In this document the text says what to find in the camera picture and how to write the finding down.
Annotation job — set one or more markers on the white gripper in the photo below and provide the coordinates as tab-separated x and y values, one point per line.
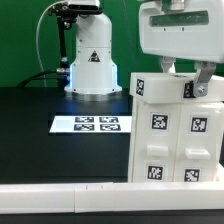
194	33

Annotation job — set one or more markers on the small white block part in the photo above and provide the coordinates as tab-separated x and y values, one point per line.
157	88

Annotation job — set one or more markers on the white cabinet box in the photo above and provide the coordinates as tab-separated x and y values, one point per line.
175	142

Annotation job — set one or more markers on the white door panel with knob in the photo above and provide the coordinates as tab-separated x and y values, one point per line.
156	141

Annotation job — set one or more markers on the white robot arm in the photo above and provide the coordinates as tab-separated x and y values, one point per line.
93	71

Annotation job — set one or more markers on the white flat top panel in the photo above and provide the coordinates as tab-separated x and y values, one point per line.
91	124

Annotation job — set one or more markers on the black camera stand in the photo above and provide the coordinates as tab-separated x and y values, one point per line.
65	18

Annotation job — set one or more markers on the white front fence rail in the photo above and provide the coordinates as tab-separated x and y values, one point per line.
110	197

